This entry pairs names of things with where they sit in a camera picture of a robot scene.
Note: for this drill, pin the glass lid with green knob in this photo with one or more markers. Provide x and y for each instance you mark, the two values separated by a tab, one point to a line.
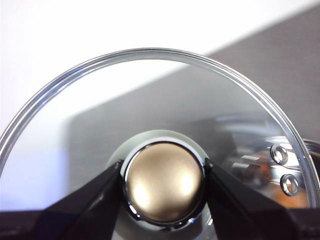
162	182

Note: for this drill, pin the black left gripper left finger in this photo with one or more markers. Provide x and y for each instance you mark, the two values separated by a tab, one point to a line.
82	215

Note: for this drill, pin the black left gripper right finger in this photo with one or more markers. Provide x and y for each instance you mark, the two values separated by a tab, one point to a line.
240	212

